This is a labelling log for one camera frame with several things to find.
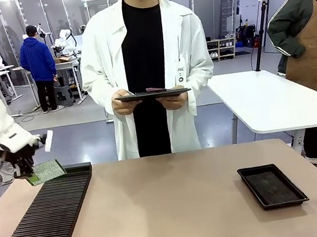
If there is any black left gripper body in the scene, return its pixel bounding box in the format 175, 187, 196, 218
0, 141, 42, 174

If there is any green perforated PCB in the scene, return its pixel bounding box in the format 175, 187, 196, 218
25, 157, 68, 188

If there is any black clipboard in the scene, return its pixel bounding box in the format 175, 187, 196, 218
114, 85, 193, 105

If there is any dark red pen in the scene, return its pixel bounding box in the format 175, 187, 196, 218
145, 85, 167, 94

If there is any black slotted PCB rack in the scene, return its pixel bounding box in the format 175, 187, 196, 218
0, 161, 101, 237

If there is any person's right hand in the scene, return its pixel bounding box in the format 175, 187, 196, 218
110, 86, 145, 118

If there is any person's left hand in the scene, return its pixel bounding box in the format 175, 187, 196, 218
154, 84, 190, 114

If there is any black plastic tray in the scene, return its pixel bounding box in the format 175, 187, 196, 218
236, 159, 311, 214

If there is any grey step stool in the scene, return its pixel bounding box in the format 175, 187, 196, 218
53, 84, 76, 109

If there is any white table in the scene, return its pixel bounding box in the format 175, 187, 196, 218
205, 61, 317, 166

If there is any person in blue hoodie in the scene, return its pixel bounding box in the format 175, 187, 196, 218
15, 21, 66, 116

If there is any white background workbench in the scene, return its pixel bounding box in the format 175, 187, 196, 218
11, 57, 87, 113

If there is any person in brown apron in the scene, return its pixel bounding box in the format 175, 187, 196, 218
262, 0, 317, 169

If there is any cardboard box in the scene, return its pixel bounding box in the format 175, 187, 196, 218
53, 55, 73, 65

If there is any person in white lab coat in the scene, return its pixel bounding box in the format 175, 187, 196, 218
71, 0, 225, 165

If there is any black tripod pole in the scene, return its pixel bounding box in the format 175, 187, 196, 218
246, 0, 279, 72

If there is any black bags pile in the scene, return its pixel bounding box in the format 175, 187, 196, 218
235, 23, 261, 49

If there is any wooden shoe shelf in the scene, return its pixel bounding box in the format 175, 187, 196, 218
206, 36, 239, 62

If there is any white name badge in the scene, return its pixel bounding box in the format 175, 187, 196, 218
174, 58, 189, 85

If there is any white wrist camera block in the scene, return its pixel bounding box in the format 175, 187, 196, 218
36, 129, 56, 154

